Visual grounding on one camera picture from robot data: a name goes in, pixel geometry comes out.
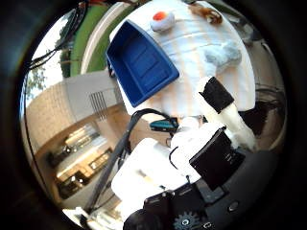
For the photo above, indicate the grey fluffy plush toy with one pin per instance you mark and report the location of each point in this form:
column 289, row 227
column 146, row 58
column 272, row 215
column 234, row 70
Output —
column 224, row 56

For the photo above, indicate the brown and white plush toy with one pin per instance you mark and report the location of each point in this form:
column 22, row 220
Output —
column 207, row 12

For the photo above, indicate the blue plastic container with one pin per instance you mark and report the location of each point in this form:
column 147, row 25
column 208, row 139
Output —
column 140, row 64

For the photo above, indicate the teal table clamp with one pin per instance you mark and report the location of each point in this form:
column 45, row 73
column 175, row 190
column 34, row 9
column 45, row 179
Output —
column 163, row 124

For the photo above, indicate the white striped tablecloth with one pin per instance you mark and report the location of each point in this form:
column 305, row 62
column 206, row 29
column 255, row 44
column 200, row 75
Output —
column 192, row 41

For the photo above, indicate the fried egg plush toy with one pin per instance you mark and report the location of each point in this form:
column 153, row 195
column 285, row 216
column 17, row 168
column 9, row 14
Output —
column 162, row 19

